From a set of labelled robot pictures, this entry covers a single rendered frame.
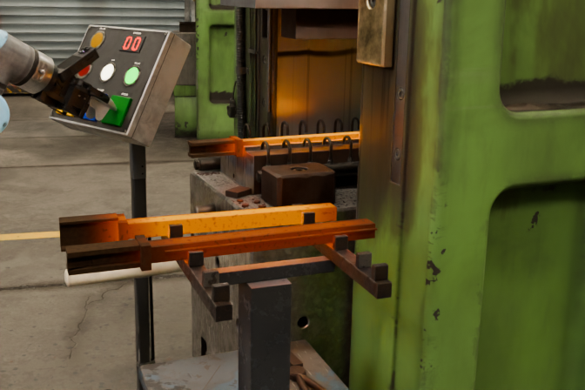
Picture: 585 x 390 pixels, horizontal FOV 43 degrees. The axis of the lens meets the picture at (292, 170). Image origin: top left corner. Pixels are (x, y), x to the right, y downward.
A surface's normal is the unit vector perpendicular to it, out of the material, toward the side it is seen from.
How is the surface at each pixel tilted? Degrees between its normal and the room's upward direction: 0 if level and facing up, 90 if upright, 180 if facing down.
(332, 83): 90
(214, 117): 90
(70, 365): 0
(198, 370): 0
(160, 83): 90
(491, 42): 89
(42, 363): 0
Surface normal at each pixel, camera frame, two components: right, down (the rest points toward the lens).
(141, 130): 0.76, 0.17
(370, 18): -0.91, 0.08
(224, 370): 0.02, -0.97
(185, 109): 0.13, 0.23
